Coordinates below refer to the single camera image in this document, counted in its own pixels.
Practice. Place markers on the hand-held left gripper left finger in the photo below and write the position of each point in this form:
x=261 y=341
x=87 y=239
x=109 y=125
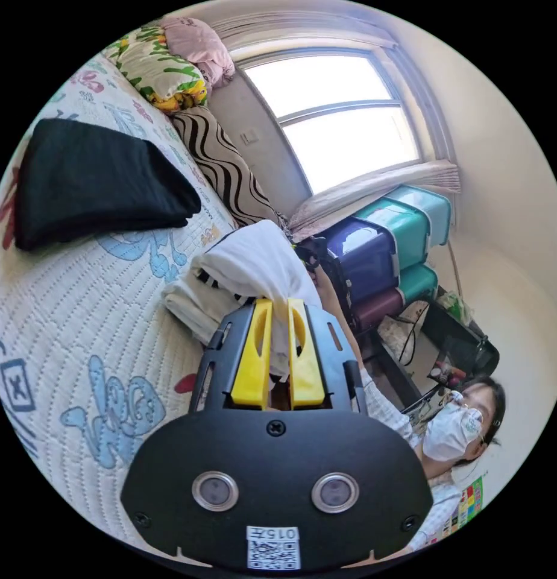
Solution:
x=251 y=362

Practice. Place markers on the dark desk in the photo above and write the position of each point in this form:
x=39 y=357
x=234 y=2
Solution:
x=459 y=344

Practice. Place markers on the bed with printed quilt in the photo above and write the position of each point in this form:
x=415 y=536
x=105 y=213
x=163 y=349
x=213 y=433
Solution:
x=79 y=298

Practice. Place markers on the person's body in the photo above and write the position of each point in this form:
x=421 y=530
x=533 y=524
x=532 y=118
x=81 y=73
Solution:
x=455 y=434

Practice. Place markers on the floral green yellow rolled blanket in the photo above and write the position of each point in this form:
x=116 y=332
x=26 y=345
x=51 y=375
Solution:
x=156 y=68

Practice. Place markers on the white t-shirt with pattern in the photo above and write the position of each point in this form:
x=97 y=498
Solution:
x=256 y=262

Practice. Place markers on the folded black garment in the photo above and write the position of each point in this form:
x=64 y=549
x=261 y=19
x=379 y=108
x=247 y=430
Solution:
x=97 y=185

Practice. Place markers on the wavy striped brown cushion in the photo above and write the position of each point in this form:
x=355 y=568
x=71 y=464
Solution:
x=224 y=167

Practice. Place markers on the pale pink curtain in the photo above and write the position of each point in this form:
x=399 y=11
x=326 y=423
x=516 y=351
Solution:
x=378 y=190

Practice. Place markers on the white wall switch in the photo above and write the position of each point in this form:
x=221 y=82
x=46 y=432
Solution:
x=250 y=137

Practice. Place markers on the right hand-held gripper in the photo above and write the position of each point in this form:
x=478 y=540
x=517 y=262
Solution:
x=312 y=253

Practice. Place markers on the purple storage box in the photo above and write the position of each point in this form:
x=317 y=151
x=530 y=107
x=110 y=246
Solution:
x=378 y=310

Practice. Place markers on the teal storage box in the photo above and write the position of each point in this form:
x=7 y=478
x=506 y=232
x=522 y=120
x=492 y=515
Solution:
x=400 y=235
x=421 y=282
x=423 y=212

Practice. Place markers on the person's right hand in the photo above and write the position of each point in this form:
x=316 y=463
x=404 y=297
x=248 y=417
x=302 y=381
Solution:
x=326 y=285

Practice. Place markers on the pink pillow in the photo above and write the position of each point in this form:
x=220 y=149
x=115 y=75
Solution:
x=199 y=45

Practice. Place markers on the blue storage box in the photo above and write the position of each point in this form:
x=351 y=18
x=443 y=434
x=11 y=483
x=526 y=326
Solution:
x=364 y=262

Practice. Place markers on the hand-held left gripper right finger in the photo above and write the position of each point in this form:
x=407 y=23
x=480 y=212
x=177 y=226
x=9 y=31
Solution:
x=305 y=375

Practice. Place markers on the window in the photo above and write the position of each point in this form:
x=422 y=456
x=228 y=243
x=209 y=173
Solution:
x=342 y=122

